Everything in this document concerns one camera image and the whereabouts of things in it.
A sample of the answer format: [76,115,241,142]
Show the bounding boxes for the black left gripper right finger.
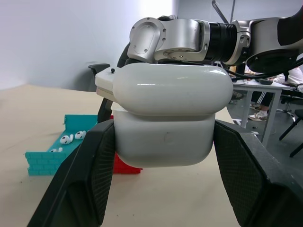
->
[214,119,303,227]

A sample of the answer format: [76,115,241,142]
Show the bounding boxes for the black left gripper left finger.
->
[27,119,116,227]

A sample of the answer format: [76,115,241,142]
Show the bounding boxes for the red brick-pattern bin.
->
[109,114,143,175]

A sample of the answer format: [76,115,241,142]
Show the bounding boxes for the white earbud charging case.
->
[112,61,234,169]

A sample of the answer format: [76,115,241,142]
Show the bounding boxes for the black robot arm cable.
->
[227,58,303,80]

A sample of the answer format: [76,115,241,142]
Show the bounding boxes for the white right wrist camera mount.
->
[95,67,124,102]

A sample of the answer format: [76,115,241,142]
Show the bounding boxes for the white background desk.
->
[231,79,303,143]

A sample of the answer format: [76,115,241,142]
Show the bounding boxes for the teal brick-pattern bin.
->
[25,114,99,176]

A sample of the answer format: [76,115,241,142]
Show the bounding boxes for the black office chair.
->
[88,63,111,92]

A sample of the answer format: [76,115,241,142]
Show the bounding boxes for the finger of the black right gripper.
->
[97,97,115,124]

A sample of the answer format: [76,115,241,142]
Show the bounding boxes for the seated person in white shirt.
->
[247,67,303,122]

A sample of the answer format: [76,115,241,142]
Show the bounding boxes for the black folding chair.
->
[278,91,303,158]

